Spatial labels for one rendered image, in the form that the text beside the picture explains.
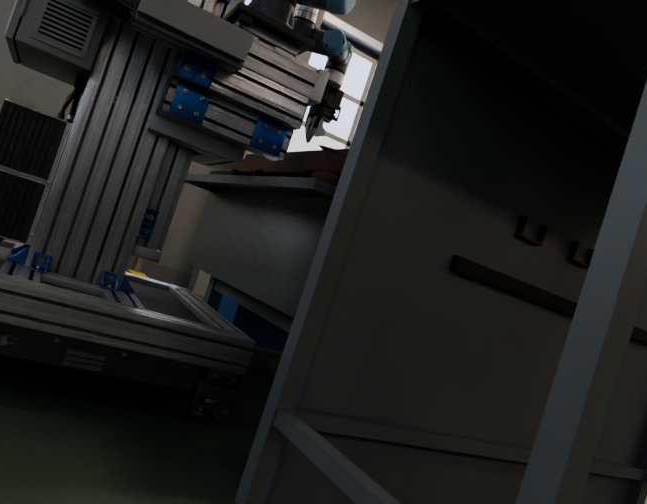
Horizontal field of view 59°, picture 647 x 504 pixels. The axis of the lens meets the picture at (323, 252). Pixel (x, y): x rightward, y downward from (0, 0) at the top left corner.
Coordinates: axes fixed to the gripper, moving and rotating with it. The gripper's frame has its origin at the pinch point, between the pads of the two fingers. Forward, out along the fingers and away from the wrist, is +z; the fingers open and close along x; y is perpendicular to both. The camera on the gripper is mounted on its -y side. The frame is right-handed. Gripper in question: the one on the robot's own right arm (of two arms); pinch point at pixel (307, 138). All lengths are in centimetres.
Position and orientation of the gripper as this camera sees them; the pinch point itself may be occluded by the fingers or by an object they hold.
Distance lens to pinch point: 197.5
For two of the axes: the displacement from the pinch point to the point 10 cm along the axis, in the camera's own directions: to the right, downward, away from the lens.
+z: -3.1, 9.5, -0.3
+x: -4.9, -1.3, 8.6
